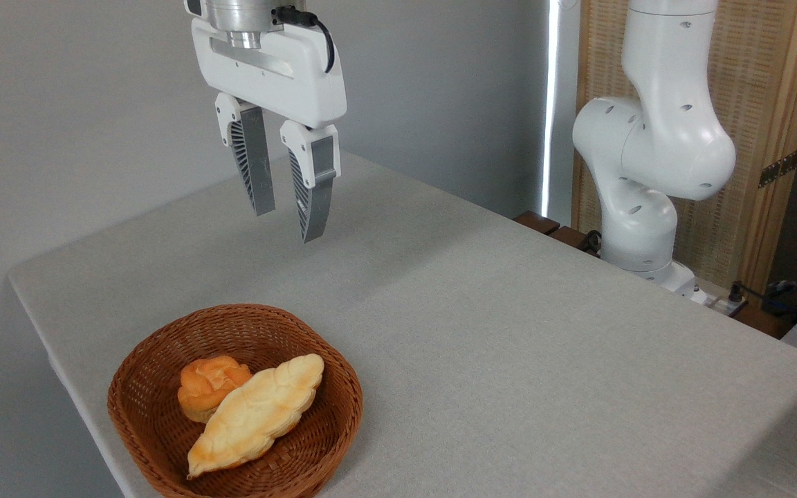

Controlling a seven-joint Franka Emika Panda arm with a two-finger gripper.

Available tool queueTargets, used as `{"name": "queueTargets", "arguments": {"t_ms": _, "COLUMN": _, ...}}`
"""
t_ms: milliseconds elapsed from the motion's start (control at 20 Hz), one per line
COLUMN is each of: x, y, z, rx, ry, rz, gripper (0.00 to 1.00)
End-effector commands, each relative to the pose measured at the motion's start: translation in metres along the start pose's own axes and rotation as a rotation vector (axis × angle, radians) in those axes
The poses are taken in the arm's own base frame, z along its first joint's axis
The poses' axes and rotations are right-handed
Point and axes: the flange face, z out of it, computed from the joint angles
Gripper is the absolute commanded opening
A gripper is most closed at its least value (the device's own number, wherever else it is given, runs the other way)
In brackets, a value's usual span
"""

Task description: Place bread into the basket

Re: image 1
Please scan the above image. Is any brown woven wicker basket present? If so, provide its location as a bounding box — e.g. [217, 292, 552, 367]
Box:
[107, 304, 364, 498]

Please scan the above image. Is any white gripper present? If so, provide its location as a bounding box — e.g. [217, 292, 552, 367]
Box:
[185, 0, 348, 244]

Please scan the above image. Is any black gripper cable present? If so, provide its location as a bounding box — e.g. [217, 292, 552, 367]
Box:
[274, 6, 336, 74]

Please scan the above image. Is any metal screen hinge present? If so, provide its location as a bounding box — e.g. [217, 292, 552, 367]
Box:
[758, 149, 797, 189]

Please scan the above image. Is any white power strip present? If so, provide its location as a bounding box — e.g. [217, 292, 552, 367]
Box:
[688, 287, 749, 319]

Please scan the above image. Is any black power cable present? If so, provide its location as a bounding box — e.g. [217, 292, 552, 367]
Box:
[728, 279, 797, 320]

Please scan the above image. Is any round orange bread bun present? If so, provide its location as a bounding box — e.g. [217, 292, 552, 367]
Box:
[177, 356, 253, 424]

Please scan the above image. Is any long leaf-shaped bread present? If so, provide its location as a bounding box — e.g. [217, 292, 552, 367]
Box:
[187, 353, 325, 480]

